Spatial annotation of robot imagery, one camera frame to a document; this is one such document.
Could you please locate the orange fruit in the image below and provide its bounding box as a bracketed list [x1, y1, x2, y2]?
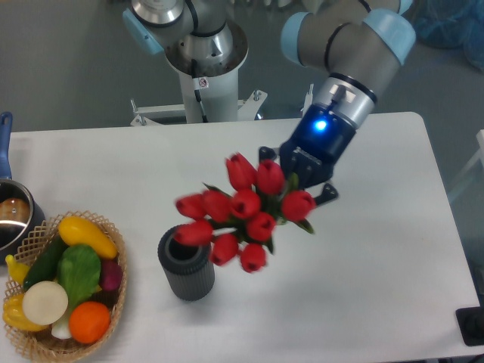
[69, 301, 110, 344]

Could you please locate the green lettuce leaf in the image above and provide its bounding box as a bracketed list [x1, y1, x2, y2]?
[57, 244, 101, 314]

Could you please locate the white round onion slice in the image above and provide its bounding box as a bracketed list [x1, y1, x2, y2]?
[22, 281, 68, 325]

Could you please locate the yellow squash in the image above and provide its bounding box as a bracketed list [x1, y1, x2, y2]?
[57, 216, 118, 259]

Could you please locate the purple red onion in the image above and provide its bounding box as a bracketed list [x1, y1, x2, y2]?
[99, 260, 123, 291]

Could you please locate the blue plastic bag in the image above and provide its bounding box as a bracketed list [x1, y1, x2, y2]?
[413, 1, 483, 71]

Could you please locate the red tulip bouquet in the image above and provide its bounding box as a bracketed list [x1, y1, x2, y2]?
[174, 153, 316, 273]

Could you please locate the white frame at right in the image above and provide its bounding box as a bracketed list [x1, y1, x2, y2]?
[447, 129, 483, 203]

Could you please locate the blue handled saucepan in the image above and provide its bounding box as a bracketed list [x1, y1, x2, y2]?
[1, 112, 45, 266]

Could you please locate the yellow bell pepper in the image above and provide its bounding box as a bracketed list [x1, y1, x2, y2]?
[2, 293, 48, 332]

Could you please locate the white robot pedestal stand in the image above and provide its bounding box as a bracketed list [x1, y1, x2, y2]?
[126, 20, 268, 126]

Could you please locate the dark grey ribbed vase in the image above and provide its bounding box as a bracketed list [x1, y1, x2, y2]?
[157, 226, 215, 302]

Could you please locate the woven wicker basket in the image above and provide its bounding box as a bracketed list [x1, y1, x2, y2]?
[3, 211, 128, 362]

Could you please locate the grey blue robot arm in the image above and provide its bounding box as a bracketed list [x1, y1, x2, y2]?
[123, 1, 416, 205]

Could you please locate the green cucumber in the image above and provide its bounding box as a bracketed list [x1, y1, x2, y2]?
[23, 235, 68, 291]

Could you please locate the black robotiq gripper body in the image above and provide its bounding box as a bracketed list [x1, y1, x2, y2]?
[279, 105, 355, 188]

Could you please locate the black device at edge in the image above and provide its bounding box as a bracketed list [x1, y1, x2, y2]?
[455, 307, 483, 346]

